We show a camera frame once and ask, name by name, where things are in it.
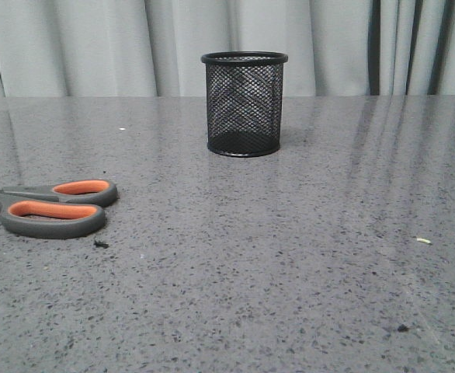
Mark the black mesh pen cup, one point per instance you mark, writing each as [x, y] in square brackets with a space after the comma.
[244, 102]

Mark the black debris crumb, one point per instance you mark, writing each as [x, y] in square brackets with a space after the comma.
[101, 244]
[403, 328]

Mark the grey pleated curtain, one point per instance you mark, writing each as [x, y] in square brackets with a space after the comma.
[153, 48]

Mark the black debris crumb left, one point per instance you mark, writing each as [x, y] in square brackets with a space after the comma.
[101, 244]

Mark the black debris crumb right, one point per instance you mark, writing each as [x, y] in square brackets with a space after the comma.
[403, 328]

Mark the grey orange handled scissors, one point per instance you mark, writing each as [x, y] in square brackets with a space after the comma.
[61, 211]

